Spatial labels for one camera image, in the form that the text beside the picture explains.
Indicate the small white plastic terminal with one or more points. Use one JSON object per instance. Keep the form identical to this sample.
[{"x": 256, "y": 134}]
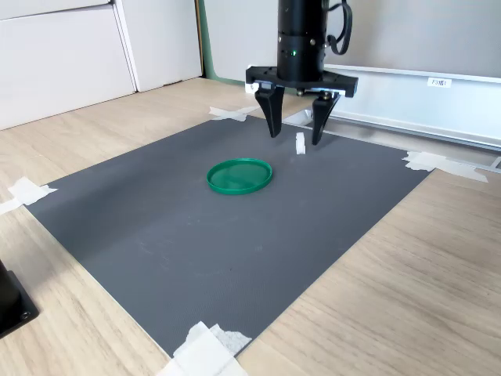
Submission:
[{"x": 300, "y": 144}]

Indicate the round green lid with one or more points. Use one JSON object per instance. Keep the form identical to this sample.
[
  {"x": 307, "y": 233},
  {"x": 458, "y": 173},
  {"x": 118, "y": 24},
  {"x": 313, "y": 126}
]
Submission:
[{"x": 238, "y": 176}]

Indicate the white tape patch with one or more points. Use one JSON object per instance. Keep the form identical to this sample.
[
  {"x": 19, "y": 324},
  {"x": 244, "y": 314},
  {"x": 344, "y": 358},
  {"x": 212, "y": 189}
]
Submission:
[
  {"x": 203, "y": 356},
  {"x": 27, "y": 192},
  {"x": 430, "y": 162},
  {"x": 231, "y": 113}
]

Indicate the grey partition panel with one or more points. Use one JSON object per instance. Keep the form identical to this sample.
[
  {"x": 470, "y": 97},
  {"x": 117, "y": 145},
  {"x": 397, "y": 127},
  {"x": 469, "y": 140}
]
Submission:
[{"x": 411, "y": 35}]

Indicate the small white label sticker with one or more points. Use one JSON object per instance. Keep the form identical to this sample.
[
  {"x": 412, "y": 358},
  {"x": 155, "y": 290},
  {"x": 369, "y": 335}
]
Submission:
[{"x": 439, "y": 82}]

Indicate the white board panel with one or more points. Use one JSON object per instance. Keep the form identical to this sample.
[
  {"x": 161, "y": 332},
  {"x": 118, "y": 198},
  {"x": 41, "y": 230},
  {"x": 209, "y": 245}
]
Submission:
[
  {"x": 58, "y": 70},
  {"x": 164, "y": 43}
]

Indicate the dark grey mat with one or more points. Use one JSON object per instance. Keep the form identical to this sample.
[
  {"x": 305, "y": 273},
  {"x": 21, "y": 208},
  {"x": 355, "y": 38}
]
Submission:
[{"x": 235, "y": 254}]

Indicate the small white bracket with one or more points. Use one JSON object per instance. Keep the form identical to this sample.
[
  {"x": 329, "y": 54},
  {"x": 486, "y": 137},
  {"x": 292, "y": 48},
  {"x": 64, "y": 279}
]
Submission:
[{"x": 249, "y": 88}]

